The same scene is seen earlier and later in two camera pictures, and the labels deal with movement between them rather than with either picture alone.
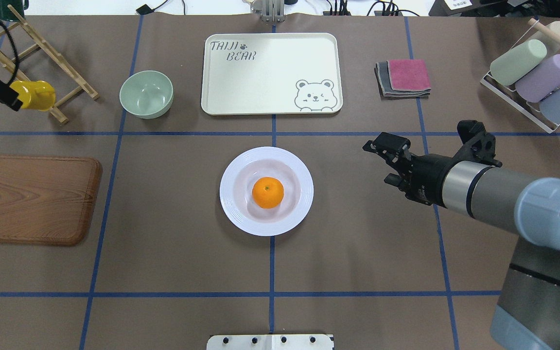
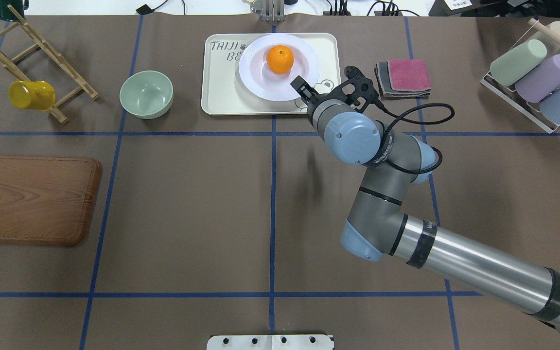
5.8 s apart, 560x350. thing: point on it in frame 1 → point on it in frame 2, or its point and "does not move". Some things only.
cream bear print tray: x=271 y=74 does not move
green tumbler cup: x=506 y=67 does not move
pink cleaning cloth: x=408 y=75 does not move
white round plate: x=239 y=177 → x=258 y=78
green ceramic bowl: x=147 y=94 does not move
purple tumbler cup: x=533 y=86 does not move
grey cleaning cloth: x=382 y=73 does not move
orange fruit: x=267 y=192 → x=280 y=59
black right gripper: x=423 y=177 → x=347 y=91
